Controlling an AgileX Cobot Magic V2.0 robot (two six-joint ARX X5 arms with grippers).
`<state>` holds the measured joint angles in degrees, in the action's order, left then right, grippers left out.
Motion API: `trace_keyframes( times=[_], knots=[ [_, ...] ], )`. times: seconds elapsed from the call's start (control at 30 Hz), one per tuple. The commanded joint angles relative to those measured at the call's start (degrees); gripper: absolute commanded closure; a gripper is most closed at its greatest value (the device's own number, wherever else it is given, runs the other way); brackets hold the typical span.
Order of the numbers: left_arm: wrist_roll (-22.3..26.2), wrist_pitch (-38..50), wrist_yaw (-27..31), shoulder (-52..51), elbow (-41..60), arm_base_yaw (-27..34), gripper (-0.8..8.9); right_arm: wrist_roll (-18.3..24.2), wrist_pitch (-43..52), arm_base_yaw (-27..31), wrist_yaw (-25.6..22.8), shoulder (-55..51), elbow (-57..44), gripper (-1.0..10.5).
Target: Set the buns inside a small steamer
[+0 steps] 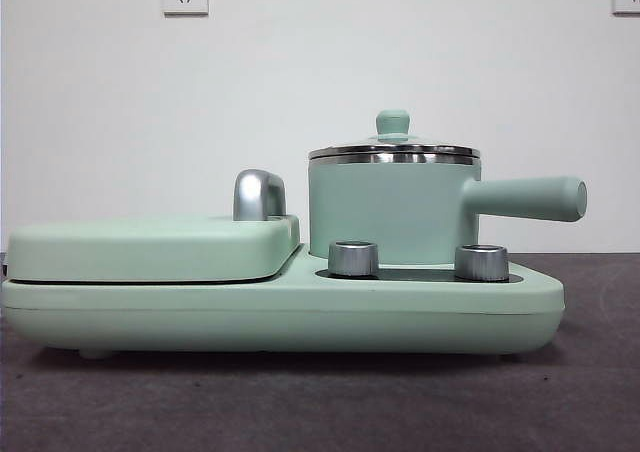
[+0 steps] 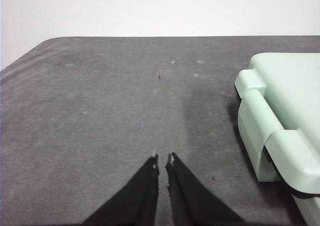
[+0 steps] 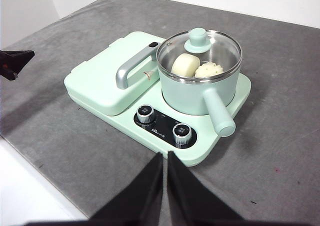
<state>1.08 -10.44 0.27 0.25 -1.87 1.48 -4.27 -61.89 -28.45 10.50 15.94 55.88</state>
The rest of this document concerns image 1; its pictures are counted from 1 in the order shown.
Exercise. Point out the glass pot lid green knob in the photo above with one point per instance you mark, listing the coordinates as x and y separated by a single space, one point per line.
393 122

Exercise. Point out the chrome control knob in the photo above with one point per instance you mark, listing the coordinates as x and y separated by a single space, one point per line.
352 258
481 262

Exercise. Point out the green breakfast maker base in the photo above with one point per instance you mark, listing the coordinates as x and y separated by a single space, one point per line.
300 312

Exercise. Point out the green griddle cover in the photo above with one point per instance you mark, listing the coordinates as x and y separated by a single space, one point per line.
150 247

